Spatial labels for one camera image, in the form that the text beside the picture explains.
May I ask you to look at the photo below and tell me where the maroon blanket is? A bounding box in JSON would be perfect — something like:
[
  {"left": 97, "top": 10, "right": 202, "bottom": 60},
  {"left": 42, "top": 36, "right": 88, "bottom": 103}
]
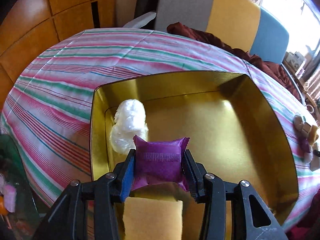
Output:
[{"left": 167, "top": 22, "right": 301, "bottom": 101}]

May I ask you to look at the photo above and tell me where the orange fruit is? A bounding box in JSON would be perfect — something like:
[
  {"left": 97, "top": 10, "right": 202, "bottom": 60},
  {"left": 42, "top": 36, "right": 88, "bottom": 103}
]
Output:
[{"left": 0, "top": 196, "right": 9, "bottom": 216}]

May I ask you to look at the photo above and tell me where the white grey cardboard box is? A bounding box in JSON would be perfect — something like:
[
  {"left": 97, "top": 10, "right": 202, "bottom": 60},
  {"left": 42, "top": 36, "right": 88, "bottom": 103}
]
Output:
[{"left": 285, "top": 51, "right": 305, "bottom": 69}]

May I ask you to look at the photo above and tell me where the clear plastic bag ball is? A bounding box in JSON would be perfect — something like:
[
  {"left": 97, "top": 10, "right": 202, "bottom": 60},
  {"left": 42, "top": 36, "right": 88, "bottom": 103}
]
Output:
[{"left": 110, "top": 99, "right": 149, "bottom": 155}]

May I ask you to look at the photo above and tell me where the blue yellow grey chair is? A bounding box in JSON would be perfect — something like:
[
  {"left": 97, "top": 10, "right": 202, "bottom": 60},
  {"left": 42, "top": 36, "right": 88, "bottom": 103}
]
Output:
[{"left": 122, "top": 0, "right": 303, "bottom": 103}]

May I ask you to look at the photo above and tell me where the pink plush toy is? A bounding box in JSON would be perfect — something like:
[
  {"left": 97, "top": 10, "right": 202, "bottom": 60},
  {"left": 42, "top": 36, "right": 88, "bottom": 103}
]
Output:
[{"left": 1, "top": 174, "right": 17, "bottom": 213}]

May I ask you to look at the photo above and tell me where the striped bed quilt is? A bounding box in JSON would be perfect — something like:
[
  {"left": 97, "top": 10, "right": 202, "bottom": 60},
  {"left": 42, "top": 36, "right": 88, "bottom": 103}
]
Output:
[{"left": 1, "top": 28, "right": 319, "bottom": 230}]

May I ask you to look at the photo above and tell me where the purple foil packet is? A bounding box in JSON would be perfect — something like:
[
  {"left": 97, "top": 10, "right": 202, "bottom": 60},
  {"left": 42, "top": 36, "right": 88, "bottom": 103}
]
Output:
[
  {"left": 132, "top": 135, "right": 190, "bottom": 192},
  {"left": 299, "top": 137, "right": 312, "bottom": 153}
]

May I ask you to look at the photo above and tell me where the white cream carton box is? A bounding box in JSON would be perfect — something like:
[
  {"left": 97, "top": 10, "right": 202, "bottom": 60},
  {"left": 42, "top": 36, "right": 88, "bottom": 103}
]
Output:
[{"left": 310, "top": 142, "right": 320, "bottom": 171}]

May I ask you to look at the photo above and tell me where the beige blue sock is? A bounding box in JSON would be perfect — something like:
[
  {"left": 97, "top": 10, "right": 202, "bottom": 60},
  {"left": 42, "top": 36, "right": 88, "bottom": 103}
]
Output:
[{"left": 293, "top": 114, "right": 304, "bottom": 132}]

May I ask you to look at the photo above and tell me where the right pink curtain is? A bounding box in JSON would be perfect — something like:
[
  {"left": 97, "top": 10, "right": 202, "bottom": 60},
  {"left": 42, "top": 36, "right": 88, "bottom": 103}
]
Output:
[{"left": 302, "top": 63, "right": 320, "bottom": 101}]

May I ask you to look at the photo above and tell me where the gold metal tin tray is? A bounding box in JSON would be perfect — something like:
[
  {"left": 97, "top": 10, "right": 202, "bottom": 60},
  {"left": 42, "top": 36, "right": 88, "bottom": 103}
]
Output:
[{"left": 90, "top": 71, "right": 298, "bottom": 239}]

